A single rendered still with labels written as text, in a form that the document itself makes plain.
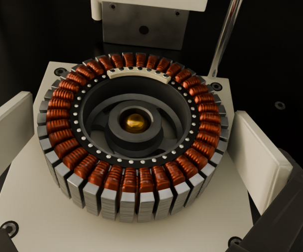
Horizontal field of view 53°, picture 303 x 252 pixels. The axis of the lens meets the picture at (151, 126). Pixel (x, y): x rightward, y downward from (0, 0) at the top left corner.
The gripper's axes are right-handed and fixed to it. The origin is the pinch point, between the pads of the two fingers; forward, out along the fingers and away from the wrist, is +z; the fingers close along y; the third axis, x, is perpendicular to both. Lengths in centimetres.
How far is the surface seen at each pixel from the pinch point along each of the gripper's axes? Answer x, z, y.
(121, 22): 5.3, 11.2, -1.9
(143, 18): 5.9, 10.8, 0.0
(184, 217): -4.0, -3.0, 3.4
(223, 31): 5.9, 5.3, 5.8
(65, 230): -4.6, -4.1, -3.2
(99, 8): 6.2, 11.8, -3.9
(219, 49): 4.5, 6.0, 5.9
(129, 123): 0.5, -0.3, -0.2
